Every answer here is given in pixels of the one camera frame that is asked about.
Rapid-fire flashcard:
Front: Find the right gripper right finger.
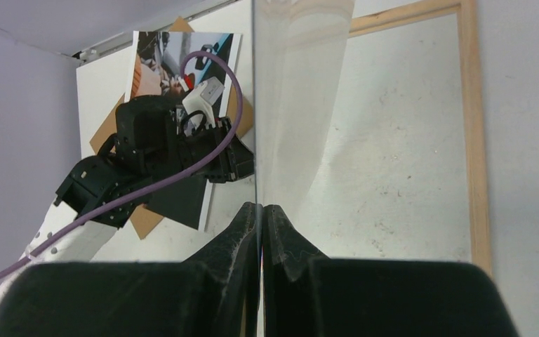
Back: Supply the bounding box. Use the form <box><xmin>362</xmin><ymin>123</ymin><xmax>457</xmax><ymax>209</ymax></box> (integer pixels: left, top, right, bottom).
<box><xmin>262</xmin><ymin>205</ymin><xmax>326</xmax><ymax>336</ymax></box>

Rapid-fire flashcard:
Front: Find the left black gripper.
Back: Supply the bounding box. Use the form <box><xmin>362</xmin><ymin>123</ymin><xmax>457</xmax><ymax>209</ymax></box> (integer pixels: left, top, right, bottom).
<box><xmin>113</xmin><ymin>95</ymin><xmax>254</xmax><ymax>183</ymax></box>

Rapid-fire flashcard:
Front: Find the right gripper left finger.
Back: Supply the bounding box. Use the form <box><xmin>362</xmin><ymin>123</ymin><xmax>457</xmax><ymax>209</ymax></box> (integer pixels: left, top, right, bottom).
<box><xmin>185</xmin><ymin>202</ymin><xmax>262</xmax><ymax>336</ymax></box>

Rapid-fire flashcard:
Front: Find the printed colour photo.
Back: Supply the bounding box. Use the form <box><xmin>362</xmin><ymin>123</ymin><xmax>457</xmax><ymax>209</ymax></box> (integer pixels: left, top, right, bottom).
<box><xmin>124</xmin><ymin>32</ymin><xmax>242</xmax><ymax>231</ymax></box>

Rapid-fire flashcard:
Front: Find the clear acrylic sheet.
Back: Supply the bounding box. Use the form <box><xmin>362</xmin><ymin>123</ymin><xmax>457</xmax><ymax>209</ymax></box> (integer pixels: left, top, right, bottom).
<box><xmin>252</xmin><ymin>0</ymin><xmax>354</xmax><ymax>218</ymax></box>

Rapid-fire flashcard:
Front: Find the white wooden picture frame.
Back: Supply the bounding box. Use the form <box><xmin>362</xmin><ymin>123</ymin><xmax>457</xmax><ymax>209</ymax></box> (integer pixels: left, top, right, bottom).
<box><xmin>349</xmin><ymin>0</ymin><xmax>493</xmax><ymax>277</ymax></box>

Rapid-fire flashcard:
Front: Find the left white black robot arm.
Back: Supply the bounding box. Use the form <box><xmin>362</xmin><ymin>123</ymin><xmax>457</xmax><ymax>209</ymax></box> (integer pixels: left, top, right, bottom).
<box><xmin>0</xmin><ymin>93</ymin><xmax>253</xmax><ymax>303</ymax></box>

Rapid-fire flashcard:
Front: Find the brown cardboard backing board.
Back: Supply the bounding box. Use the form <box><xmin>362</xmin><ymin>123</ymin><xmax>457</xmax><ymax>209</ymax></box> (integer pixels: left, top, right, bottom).
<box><xmin>89</xmin><ymin>17</ymin><xmax>253</xmax><ymax>239</ymax></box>

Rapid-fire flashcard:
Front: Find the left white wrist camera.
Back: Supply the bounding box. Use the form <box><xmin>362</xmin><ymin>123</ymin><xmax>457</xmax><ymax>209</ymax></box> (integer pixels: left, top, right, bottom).
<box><xmin>182</xmin><ymin>77</ymin><xmax>225</xmax><ymax>127</ymax></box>

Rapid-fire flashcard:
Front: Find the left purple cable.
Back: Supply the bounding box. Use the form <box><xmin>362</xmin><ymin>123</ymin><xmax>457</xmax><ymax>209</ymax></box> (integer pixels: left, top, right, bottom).
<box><xmin>0</xmin><ymin>50</ymin><xmax>244</xmax><ymax>294</ymax></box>

